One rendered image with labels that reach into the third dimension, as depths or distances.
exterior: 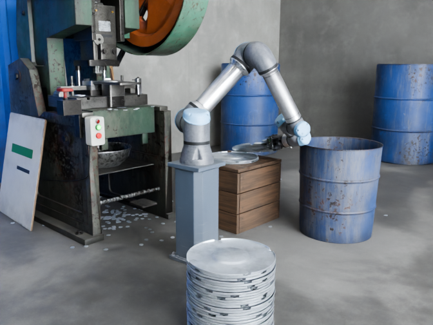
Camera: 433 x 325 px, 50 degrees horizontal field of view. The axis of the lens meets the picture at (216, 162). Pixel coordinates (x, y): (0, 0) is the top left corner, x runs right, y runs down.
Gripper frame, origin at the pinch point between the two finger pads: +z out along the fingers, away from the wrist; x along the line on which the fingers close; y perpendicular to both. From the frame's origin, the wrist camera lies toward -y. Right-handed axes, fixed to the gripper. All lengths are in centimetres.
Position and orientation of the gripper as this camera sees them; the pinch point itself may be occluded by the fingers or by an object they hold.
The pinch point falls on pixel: (266, 144)
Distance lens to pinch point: 260.0
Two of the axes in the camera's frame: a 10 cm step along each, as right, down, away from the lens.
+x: 1.3, 9.9, 0.0
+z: -5.2, 0.7, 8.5
